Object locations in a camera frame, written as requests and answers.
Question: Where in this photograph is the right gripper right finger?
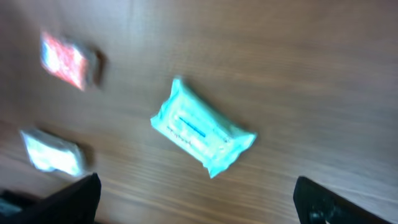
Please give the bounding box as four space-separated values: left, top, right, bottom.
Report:
293 176 391 224

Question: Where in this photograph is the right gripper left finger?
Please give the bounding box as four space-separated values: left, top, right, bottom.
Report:
1 173 101 224

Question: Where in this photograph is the white plaster box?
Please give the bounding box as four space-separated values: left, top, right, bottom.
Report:
20 128 86 177

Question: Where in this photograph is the teal tissue pack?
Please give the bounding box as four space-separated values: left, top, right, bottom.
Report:
150 78 257 178

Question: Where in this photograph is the red orange small packet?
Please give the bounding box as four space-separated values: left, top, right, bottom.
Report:
40 31 100 91

